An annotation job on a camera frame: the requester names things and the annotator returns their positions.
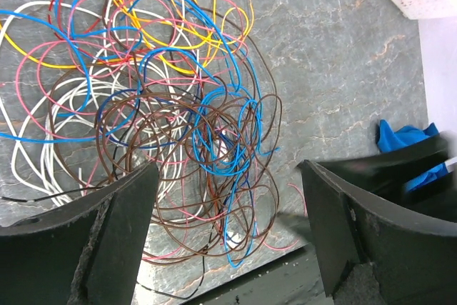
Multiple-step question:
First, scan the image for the black cable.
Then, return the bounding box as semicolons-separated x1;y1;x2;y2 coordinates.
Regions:
0;85;206;301

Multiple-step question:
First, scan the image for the brown cable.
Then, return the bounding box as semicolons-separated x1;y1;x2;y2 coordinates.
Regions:
48;0;283;266

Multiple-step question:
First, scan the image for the yellow cable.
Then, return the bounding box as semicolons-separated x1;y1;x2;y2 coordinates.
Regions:
0;0;255;76

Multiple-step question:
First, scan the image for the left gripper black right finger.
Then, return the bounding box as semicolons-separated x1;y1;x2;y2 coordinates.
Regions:
301;161;456;304

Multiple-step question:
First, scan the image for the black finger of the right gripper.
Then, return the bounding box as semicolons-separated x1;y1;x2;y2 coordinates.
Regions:
298;134;456;226

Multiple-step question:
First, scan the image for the blue fleece cloth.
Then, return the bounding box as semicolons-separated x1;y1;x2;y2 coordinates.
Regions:
376;119;448;192

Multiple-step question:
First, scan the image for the pink cable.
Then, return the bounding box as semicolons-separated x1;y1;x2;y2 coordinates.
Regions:
16;0;308;261

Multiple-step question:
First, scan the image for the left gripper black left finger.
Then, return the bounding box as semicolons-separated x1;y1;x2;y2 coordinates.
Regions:
1;163;159;304

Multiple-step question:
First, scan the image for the white cable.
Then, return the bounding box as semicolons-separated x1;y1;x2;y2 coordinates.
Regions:
0;0;215;209

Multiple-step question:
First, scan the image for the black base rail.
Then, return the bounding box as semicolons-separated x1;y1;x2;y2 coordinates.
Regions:
186;247;333;305

